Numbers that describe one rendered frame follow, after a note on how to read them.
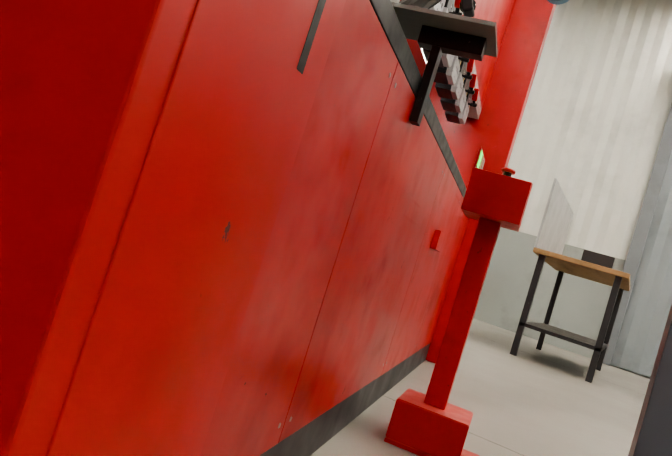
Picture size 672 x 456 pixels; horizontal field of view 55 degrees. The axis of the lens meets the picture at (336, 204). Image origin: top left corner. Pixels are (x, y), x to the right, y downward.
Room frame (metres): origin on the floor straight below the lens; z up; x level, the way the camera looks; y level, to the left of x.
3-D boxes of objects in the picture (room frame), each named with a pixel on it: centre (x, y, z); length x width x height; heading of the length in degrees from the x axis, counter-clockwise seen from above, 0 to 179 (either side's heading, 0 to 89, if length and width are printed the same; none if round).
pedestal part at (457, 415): (1.80, -0.46, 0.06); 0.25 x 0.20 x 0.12; 73
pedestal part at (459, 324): (1.81, -0.43, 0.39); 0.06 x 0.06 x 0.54; 73
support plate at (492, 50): (1.40, -0.10, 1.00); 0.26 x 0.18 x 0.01; 73
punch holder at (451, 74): (2.38, -0.24, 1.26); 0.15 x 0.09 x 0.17; 163
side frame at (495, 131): (3.68, -0.44, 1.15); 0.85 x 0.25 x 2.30; 73
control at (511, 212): (1.81, -0.43, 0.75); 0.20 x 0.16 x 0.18; 163
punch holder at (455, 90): (2.57, -0.30, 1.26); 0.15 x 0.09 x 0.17; 163
